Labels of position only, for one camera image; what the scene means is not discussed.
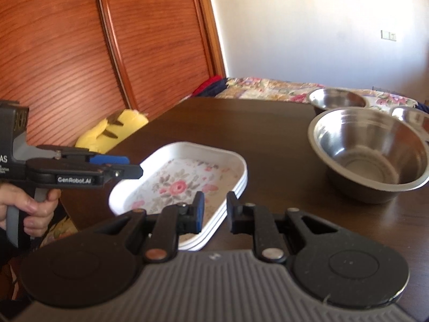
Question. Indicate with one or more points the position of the white wall socket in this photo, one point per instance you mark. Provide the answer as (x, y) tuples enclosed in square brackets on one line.
[(388, 35)]

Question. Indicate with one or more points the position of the red cloth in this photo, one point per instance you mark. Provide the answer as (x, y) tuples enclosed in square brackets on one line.
[(209, 84)]

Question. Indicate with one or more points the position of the person's left hand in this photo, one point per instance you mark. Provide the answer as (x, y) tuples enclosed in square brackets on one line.
[(43, 213)]

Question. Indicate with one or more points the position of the floral blanket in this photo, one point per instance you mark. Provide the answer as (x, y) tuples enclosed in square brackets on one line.
[(268, 87)]

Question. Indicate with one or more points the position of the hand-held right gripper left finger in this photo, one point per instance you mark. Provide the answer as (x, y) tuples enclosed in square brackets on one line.
[(199, 213)]

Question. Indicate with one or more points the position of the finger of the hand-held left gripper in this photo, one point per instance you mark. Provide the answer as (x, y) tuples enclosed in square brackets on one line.
[(124, 171), (110, 160)]

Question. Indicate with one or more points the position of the yellow plush toy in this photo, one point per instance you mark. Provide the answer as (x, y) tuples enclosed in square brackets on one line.
[(130, 122)]

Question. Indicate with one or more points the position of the large steel bowl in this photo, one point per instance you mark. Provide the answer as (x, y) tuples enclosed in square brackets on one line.
[(368, 161)]

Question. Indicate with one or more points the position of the dark blue cloth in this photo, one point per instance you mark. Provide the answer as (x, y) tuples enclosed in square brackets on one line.
[(214, 91)]

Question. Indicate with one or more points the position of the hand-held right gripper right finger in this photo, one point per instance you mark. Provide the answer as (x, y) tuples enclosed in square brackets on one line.
[(234, 214)]

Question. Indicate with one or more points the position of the wooden slatted wardrobe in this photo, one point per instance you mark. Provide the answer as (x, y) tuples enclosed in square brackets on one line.
[(67, 57)]

